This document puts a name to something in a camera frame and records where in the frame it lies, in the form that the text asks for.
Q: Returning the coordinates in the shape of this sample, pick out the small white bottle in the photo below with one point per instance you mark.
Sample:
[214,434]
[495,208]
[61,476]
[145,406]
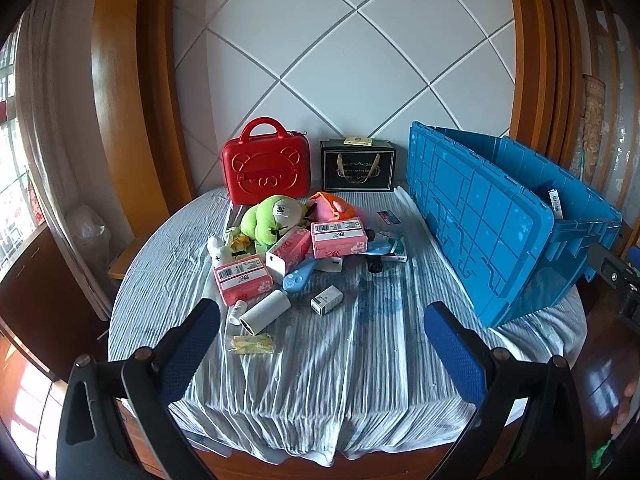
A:
[236,314]

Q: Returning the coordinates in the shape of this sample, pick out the striped blue tablecloth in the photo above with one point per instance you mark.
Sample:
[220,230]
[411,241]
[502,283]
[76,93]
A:
[360,360]

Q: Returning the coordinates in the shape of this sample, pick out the small black object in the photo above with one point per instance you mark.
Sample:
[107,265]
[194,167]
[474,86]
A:
[375,265]

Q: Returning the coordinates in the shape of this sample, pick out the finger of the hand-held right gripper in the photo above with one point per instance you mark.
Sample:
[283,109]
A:
[612,267]

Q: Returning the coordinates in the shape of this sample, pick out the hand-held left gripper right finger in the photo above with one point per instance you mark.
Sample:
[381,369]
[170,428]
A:
[452,355]

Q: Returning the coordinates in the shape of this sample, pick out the blue and red small packet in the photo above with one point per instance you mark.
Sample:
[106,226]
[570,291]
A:
[389,217]

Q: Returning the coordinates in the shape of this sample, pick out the wooden stool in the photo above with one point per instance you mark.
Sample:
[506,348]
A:
[122,265]

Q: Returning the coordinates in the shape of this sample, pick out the light blue smiley brush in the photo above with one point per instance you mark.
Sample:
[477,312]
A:
[295,280]

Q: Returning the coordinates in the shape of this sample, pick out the orange plush toy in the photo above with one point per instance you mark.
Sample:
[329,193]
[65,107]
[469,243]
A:
[327,205]

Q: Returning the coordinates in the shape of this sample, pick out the dark wooden cabinet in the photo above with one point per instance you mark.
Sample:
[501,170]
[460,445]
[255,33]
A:
[45,300]

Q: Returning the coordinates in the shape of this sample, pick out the patterned wall hanging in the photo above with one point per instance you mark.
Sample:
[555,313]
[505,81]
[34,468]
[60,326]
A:
[592,125]

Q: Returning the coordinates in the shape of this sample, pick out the small white packet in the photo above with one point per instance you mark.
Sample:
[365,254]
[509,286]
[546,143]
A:
[330,263]

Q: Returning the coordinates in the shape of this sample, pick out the small yellow plush toy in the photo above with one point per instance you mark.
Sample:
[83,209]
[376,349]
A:
[240,242]

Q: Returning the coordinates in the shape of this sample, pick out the small yellow box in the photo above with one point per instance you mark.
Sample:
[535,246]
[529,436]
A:
[357,141]

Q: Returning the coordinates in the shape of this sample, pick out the blue plastic crate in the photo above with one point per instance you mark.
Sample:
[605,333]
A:
[480,220]

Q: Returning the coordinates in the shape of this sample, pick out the person's right hand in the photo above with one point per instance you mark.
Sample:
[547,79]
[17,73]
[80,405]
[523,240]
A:
[629,407]

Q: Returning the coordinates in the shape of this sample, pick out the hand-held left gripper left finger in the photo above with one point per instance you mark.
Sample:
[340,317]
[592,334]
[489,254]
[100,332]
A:
[192,350]

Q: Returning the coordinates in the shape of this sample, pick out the window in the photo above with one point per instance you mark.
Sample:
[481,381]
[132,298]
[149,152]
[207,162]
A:
[10,160]

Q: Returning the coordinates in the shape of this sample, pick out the clear plastic bag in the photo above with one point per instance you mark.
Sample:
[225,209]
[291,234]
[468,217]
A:
[87,230]

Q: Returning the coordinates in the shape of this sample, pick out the green and white box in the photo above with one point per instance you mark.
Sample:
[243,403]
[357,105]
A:
[397,247]

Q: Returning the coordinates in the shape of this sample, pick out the white curtain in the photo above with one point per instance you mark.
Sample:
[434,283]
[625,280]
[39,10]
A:
[55,110]

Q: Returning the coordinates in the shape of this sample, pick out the pink tissue pack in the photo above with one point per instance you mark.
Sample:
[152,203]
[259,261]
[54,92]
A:
[340,240]
[292,245]
[242,282]

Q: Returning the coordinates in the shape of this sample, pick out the black gift box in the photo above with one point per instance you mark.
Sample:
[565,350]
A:
[330,180]

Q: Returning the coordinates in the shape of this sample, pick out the yellow packet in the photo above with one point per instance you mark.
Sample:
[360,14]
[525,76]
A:
[252,345]

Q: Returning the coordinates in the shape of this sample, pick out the green frog plush toy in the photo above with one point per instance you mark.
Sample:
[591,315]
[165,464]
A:
[262,220]

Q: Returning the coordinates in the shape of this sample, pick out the red bear-face suitcase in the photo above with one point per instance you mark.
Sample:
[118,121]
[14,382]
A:
[265,170]

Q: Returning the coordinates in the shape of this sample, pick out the small white plush toy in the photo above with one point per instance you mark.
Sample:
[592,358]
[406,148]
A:
[220,250]

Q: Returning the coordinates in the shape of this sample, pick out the white cylinder roll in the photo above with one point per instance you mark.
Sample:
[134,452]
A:
[267,310]

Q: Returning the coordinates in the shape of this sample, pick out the small grey and white box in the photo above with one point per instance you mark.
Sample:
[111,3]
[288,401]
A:
[325,302]

